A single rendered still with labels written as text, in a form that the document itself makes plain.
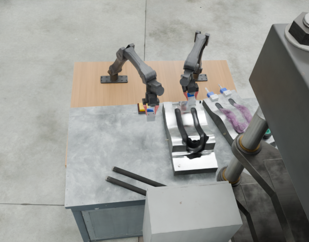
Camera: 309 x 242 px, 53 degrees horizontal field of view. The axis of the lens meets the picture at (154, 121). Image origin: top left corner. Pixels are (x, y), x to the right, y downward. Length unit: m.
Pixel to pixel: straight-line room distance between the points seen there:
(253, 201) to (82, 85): 1.47
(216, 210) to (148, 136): 1.03
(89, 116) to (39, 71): 1.64
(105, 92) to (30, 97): 1.33
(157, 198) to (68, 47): 3.04
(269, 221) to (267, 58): 0.70
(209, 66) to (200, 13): 2.11
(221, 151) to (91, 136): 0.83
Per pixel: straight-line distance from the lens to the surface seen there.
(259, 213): 1.34
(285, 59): 0.80
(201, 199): 1.10
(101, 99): 2.21
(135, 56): 1.88
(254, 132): 1.07
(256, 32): 4.47
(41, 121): 3.20
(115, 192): 1.82
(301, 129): 0.75
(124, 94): 2.23
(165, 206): 1.07
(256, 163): 1.14
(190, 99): 2.05
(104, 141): 1.99
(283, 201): 1.10
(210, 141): 1.89
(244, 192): 1.36
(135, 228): 2.33
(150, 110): 1.95
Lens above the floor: 2.45
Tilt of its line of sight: 52 degrees down
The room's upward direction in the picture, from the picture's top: 6 degrees clockwise
